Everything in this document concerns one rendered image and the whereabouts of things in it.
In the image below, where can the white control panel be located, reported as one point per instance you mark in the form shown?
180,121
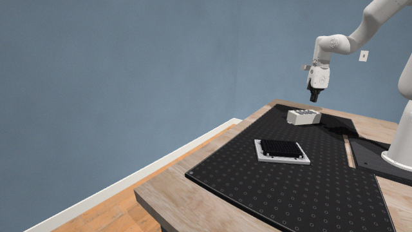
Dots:
306,117

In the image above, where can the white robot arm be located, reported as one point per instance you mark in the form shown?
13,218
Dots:
374,16

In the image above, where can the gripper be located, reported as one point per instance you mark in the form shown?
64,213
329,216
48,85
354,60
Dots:
318,77

